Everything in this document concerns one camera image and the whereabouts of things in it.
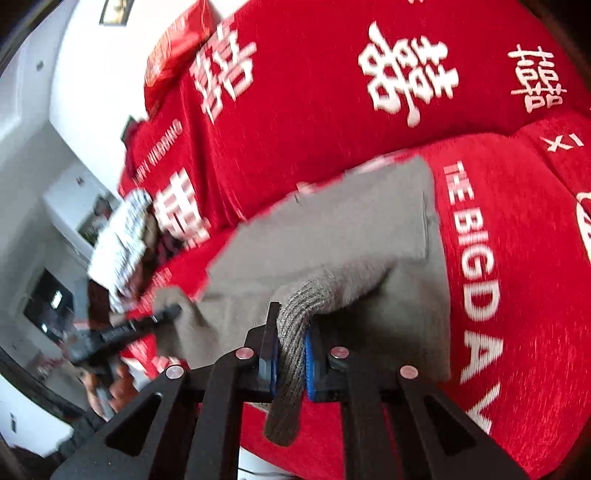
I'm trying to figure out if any white cabinet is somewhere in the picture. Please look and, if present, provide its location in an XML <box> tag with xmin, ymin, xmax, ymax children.
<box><xmin>42</xmin><ymin>159</ymin><xmax>122</xmax><ymax>261</ymax></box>

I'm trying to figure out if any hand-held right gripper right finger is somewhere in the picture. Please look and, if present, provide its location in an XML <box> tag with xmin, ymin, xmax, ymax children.
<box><xmin>302</xmin><ymin>330</ymin><xmax>532</xmax><ymax>480</ymax></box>

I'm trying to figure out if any pale patterned cloth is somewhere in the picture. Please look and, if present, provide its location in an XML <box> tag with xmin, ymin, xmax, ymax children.
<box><xmin>87</xmin><ymin>189</ymin><xmax>158</xmax><ymax>315</ymax></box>

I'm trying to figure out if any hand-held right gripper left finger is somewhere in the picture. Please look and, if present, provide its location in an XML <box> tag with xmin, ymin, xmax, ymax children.
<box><xmin>51</xmin><ymin>302</ymin><xmax>283</xmax><ymax>480</ymax></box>

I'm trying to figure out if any person's left hand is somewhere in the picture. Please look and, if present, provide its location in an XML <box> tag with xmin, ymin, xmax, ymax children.
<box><xmin>83</xmin><ymin>364</ymin><xmax>140</xmax><ymax>417</ymax></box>

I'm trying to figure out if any grey knit sweater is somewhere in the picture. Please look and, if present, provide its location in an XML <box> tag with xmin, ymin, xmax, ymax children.
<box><xmin>152</xmin><ymin>154</ymin><xmax>454</xmax><ymax>448</ymax></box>

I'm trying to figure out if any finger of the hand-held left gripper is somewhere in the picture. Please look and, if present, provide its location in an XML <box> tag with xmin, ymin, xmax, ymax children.
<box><xmin>108</xmin><ymin>304</ymin><xmax>183</xmax><ymax>343</ymax></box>

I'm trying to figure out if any dark plaid cloth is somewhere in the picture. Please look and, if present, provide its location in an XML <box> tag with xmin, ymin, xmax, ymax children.
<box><xmin>136</xmin><ymin>219</ymin><xmax>188</xmax><ymax>296</ymax></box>

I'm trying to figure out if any dark screen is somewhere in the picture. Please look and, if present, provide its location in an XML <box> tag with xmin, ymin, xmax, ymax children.
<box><xmin>22</xmin><ymin>270</ymin><xmax>75</xmax><ymax>334</ymax></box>

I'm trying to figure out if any framed wall picture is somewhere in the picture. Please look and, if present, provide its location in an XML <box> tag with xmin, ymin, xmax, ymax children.
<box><xmin>100</xmin><ymin>0</ymin><xmax>136</xmax><ymax>27</ymax></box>

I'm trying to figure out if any red patterned pillow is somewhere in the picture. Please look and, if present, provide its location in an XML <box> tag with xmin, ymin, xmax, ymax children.
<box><xmin>143</xmin><ymin>0</ymin><xmax>219</xmax><ymax>114</ymax></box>

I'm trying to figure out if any red printed sofa cover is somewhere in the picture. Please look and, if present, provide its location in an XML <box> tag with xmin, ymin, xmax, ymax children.
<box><xmin>117</xmin><ymin>0</ymin><xmax>591</xmax><ymax>480</ymax></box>

